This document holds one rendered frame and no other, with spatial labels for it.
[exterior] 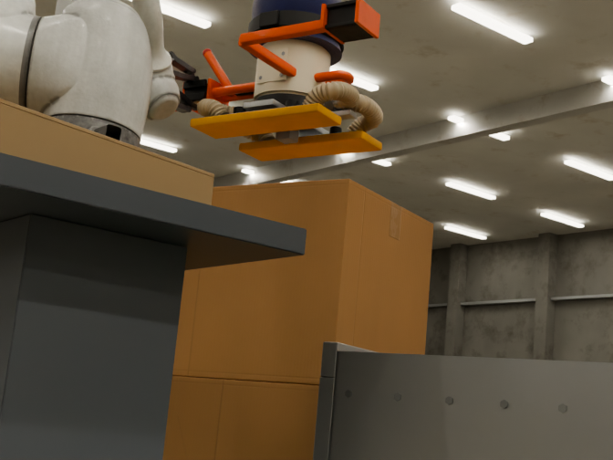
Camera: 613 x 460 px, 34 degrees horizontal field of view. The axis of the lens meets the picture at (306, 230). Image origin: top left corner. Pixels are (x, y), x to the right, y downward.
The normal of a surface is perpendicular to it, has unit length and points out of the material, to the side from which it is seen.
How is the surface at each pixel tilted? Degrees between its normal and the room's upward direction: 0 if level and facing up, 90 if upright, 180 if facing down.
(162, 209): 90
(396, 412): 90
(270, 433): 90
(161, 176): 90
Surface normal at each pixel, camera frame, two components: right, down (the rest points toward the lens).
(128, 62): 0.69, -0.16
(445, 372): -0.51, -0.22
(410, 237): 0.85, -0.03
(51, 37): 0.14, -0.40
